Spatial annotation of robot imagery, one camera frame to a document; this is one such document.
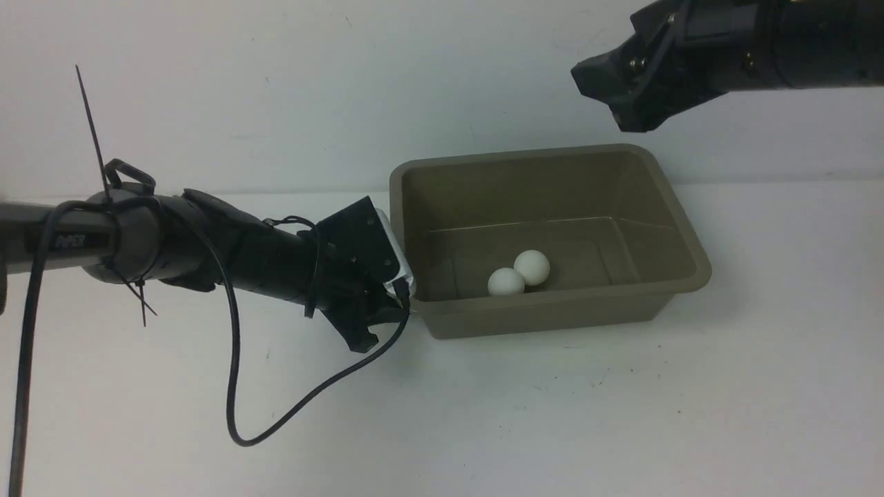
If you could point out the white table-tennis ball with logo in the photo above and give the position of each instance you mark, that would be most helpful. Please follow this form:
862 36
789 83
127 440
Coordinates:
505 282

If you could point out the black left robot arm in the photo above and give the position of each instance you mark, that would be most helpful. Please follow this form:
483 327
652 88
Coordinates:
193 240

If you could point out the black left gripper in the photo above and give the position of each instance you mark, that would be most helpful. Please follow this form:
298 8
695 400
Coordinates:
350 301

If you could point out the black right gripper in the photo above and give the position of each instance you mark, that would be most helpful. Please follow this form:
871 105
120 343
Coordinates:
670 64

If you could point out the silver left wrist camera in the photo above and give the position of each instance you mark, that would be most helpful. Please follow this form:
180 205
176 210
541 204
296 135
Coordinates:
363 234

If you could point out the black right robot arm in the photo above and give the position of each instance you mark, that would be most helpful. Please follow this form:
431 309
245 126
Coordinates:
804 45

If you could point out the brown plastic bin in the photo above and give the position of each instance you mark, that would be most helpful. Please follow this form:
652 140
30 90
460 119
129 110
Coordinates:
619 242

